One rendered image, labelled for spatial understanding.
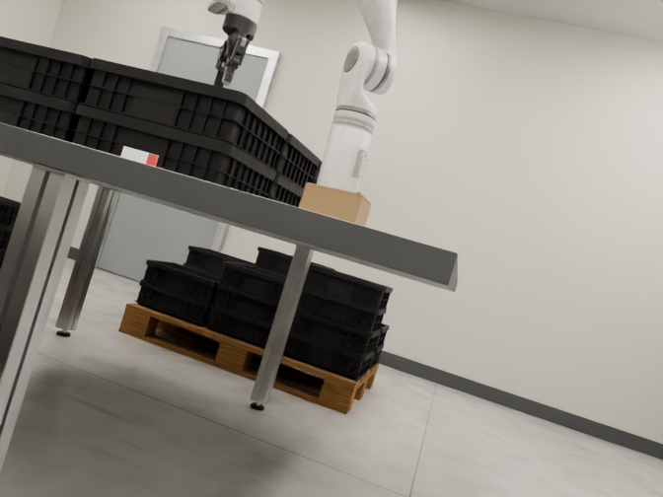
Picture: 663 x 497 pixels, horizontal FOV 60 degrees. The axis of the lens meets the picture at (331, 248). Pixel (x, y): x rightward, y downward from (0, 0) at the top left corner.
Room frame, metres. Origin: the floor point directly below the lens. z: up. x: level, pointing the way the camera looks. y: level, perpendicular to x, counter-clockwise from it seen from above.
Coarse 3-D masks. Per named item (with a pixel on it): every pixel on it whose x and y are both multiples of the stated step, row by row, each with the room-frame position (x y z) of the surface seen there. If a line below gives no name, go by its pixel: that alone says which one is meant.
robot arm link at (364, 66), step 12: (360, 48) 1.22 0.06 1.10; (372, 48) 1.23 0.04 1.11; (348, 60) 1.25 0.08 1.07; (360, 60) 1.22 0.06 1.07; (372, 60) 1.22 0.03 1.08; (384, 60) 1.24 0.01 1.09; (348, 72) 1.24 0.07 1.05; (360, 72) 1.22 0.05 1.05; (372, 72) 1.23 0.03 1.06; (384, 72) 1.24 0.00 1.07; (348, 84) 1.23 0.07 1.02; (360, 84) 1.21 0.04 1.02; (372, 84) 1.25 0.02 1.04; (348, 96) 1.23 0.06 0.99; (360, 96) 1.22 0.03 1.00; (336, 108) 1.25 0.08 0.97; (348, 108) 1.23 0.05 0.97; (360, 108) 1.22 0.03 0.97; (372, 108) 1.24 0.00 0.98
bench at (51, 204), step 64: (0, 128) 0.81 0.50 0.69; (64, 192) 0.85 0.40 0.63; (128, 192) 1.28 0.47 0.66; (192, 192) 0.74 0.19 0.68; (64, 256) 0.89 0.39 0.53; (384, 256) 0.68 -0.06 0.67; (448, 256) 0.67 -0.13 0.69; (0, 320) 0.85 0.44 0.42; (64, 320) 2.46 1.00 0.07; (0, 384) 0.84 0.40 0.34; (256, 384) 2.26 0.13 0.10; (0, 448) 0.88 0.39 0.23
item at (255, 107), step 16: (96, 64) 1.30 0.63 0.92; (112, 64) 1.28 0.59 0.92; (144, 80) 1.26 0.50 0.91; (160, 80) 1.25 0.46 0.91; (176, 80) 1.24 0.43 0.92; (192, 80) 1.23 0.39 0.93; (224, 96) 1.21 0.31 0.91; (240, 96) 1.20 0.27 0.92; (256, 112) 1.27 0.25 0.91; (272, 128) 1.38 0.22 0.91
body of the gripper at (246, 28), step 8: (232, 16) 1.29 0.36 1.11; (240, 16) 1.29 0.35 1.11; (224, 24) 1.30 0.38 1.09; (232, 24) 1.29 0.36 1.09; (240, 24) 1.29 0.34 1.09; (248, 24) 1.29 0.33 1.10; (224, 32) 1.33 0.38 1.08; (232, 32) 1.31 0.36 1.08; (240, 32) 1.29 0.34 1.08; (248, 32) 1.30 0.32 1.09; (232, 40) 1.30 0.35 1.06; (232, 48) 1.30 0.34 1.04
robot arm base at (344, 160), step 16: (336, 112) 1.25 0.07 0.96; (352, 112) 1.22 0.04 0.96; (336, 128) 1.24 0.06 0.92; (352, 128) 1.22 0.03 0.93; (368, 128) 1.24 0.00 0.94; (336, 144) 1.23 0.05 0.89; (352, 144) 1.22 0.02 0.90; (368, 144) 1.25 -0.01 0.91; (336, 160) 1.22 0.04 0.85; (352, 160) 1.23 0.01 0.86; (320, 176) 1.25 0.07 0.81; (336, 176) 1.22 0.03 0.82; (352, 176) 1.23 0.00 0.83
